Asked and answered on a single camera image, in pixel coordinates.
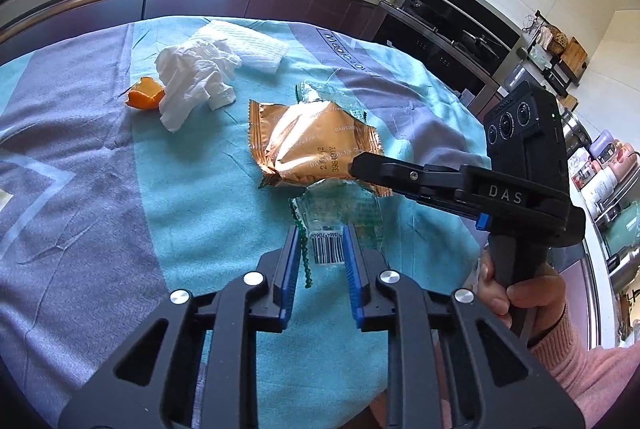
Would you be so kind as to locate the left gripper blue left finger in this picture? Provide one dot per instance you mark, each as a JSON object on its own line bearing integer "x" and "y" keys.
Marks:
{"x": 287, "y": 272}

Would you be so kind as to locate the person's right hand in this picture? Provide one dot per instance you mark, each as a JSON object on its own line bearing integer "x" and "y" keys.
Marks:
{"x": 544, "y": 293}

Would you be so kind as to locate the orange peel piece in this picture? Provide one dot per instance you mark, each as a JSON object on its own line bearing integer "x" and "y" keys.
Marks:
{"x": 145, "y": 95}

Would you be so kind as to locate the white tissue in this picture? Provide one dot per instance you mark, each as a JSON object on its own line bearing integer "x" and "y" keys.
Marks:
{"x": 195, "y": 72}

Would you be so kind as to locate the dark red kitchen cabinets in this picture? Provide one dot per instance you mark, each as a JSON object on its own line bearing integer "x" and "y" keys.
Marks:
{"x": 55, "y": 20}

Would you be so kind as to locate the gold snack wrapper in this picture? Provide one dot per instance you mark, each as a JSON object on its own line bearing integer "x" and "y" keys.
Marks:
{"x": 305, "y": 143}

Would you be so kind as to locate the kitchen storage rack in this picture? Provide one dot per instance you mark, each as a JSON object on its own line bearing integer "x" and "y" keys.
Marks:
{"x": 600, "y": 115}

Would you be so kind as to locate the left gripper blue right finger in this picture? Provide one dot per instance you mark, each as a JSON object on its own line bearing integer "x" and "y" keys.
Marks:
{"x": 359, "y": 286}

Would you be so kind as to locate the teal and purple tablecloth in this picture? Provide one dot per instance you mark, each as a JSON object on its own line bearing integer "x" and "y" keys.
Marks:
{"x": 104, "y": 212}

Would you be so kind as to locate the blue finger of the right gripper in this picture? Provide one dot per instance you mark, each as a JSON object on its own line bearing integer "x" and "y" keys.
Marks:
{"x": 429, "y": 185}

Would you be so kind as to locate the clear green snack wrapper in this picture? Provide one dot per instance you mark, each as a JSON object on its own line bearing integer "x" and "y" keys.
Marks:
{"x": 322, "y": 212}

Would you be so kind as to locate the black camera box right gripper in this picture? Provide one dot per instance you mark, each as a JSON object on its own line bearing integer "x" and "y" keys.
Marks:
{"x": 525, "y": 137}

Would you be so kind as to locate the black built-in oven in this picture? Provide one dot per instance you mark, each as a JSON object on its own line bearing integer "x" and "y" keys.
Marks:
{"x": 466, "y": 44}

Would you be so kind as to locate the pink sleeve right forearm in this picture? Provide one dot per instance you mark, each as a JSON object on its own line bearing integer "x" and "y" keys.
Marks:
{"x": 603, "y": 383}

